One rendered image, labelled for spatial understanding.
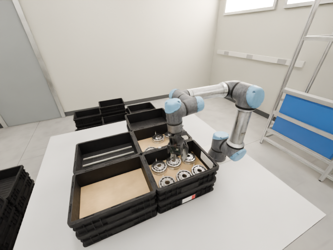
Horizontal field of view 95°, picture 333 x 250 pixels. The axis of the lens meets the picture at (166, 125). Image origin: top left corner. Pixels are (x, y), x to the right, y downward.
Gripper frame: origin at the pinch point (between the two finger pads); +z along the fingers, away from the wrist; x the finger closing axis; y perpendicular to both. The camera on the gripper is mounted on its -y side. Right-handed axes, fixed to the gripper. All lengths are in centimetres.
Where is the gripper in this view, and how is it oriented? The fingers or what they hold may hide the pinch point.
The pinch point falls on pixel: (180, 157)
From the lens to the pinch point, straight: 88.8
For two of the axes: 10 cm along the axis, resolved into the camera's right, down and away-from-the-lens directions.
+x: 9.2, 0.8, -3.8
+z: 1.3, 8.6, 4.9
